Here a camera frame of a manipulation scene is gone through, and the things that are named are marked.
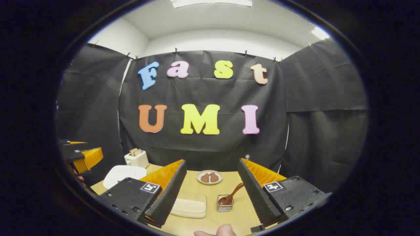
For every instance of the white round plate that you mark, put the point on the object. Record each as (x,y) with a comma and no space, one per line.
(210,181)

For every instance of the white rice cooker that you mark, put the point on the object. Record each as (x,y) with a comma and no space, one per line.
(123,175)

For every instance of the black backdrop cloth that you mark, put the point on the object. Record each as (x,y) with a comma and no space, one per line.
(203,147)

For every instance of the brown wooden spoon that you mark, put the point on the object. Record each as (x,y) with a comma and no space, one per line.
(229,196)

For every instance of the ceiling light panel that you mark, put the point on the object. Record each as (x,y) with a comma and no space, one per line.
(320,32)
(210,2)

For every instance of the white toaster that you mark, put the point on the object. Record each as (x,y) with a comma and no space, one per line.
(137,160)

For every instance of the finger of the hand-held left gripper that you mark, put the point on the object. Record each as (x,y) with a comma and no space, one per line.
(73,146)
(90,159)

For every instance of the clear box of rice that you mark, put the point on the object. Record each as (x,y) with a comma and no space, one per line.
(190,206)

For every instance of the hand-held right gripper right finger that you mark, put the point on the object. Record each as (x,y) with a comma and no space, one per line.
(254,193)

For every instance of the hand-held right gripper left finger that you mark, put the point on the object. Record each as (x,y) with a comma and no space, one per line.
(169,193)

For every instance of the brown meat piece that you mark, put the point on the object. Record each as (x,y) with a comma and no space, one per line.
(214,177)
(205,178)

